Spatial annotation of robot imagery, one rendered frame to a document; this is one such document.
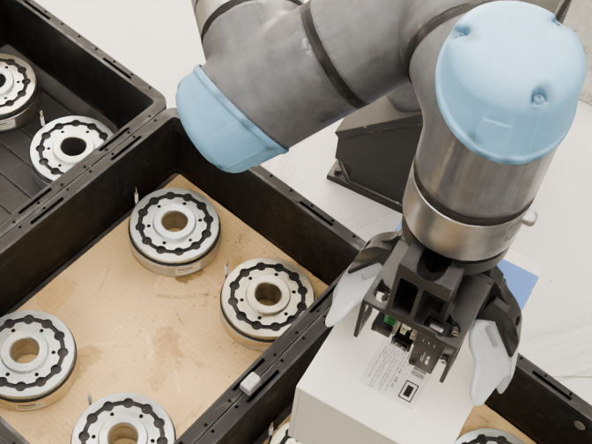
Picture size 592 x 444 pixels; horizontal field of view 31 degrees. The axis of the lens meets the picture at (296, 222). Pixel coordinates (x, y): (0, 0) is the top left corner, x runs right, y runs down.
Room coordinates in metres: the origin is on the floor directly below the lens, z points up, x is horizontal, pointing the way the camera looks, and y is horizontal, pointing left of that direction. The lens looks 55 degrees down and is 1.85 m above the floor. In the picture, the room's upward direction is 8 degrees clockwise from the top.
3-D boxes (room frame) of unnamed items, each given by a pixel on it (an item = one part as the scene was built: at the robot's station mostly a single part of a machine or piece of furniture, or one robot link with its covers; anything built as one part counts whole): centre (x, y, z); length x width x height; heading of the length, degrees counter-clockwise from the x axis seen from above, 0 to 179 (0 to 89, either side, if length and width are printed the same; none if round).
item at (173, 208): (0.66, 0.14, 0.86); 0.05 x 0.05 x 0.01
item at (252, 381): (0.44, 0.02, 0.94); 0.02 x 0.01 x 0.01; 146
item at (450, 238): (0.39, -0.10, 1.33); 0.08 x 0.08 x 0.05
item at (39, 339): (0.48, 0.26, 0.86); 0.05 x 0.05 x 0.01
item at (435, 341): (0.39, -0.10, 1.25); 0.09 x 0.08 x 0.12; 157
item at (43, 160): (0.75, 0.27, 0.86); 0.10 x 0.10 x 0.01
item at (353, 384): (0.42, -0.11, 1.10); 0.20 x 0.12 x 0.09; 157
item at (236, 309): (0.59, 0.02, 0.86); 0.10 x 0.10 x 0.01
